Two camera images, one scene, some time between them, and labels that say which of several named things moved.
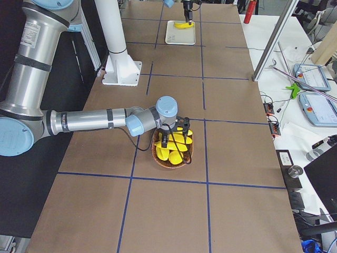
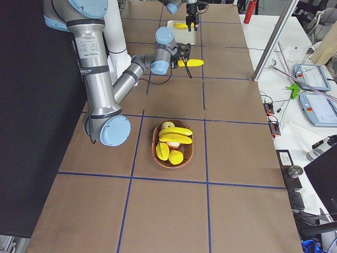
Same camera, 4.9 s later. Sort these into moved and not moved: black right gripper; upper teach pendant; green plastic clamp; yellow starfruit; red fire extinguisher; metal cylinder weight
Moved: black right gripper
Not moved: red fire extinguisher; green plastic clamp; metal cylinder weight; upper teach pendant; yellow starfruit
